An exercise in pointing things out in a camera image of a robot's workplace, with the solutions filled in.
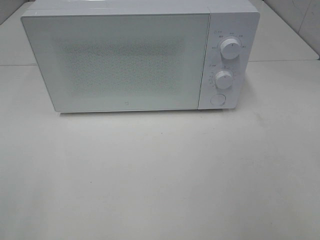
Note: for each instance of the white microwave door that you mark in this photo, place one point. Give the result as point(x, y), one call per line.
point(108, 63)

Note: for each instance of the upper white power knob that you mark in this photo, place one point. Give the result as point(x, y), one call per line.
point(230, 48)

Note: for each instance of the white microwave oven body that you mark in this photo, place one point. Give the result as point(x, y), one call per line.
point(227, 18)

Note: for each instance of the white timer knob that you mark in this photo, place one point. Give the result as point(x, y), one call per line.
point(223, 79)

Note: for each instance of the round door release button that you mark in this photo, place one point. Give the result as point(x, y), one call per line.
point(218, 100)

